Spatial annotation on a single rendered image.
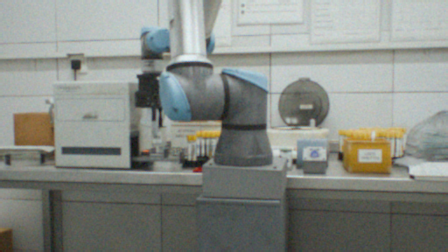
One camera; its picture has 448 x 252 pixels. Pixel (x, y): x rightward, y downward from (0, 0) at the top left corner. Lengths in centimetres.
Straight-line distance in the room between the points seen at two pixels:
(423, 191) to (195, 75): 77
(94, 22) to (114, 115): 85
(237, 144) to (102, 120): 65
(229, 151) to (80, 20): 146
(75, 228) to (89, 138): 91
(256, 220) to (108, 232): 141
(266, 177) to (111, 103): 71
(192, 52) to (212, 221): 40
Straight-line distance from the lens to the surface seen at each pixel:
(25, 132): 224
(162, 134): 162
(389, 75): 217
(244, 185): 114
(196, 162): 166
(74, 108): 172
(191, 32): 116
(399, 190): 151
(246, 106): 114
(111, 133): 166
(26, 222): 266
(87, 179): 167
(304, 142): 163
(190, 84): 110
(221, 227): 116
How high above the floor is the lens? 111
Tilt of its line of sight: 4 degrees down
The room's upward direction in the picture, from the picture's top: straight up
